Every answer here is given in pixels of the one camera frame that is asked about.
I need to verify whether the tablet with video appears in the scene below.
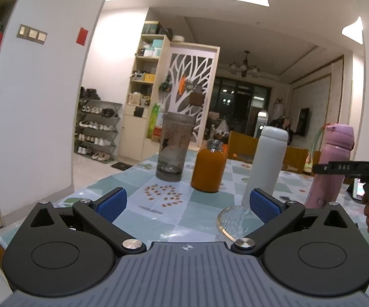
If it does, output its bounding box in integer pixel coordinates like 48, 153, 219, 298
346, 178, 368, 204

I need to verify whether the cream shelf cabinet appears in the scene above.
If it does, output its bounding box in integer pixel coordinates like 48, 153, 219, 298
118, 20, 171, 161

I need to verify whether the pink thermos bottle cap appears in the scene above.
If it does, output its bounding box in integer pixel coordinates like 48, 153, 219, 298
323, 123, 354, 151

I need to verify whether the pink thermos bottle body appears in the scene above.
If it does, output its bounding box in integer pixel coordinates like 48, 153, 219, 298
305, 144, 354, 209

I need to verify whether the grey shoe rack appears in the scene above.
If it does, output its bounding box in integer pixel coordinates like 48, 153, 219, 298
74, 87, 122, 163

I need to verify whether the orange juice glass bottle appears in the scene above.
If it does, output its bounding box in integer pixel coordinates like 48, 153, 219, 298
191, 139, 227, 193

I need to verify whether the chandelier ceiling lamp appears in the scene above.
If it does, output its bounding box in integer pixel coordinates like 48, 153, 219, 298
229, 50, 260, 78

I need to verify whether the grey transparent tumbler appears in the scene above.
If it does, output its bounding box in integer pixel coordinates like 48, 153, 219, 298
156, 112, 196, 182

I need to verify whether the wall switch panel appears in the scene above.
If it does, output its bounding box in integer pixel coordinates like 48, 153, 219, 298
17, 24, 48, 45

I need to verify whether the clear glass plate gold rim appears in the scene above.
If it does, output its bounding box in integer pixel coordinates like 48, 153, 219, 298
216, 205, 263, 244

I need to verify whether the wooden chair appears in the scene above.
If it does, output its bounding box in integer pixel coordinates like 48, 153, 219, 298
227, 131, 308, 174

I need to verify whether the white tree pattern screen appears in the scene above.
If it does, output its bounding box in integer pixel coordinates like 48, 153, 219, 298
155, 42, 220, 148

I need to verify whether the white thermos bottle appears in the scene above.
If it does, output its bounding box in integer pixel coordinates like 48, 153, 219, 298
241, 126, 289, 208

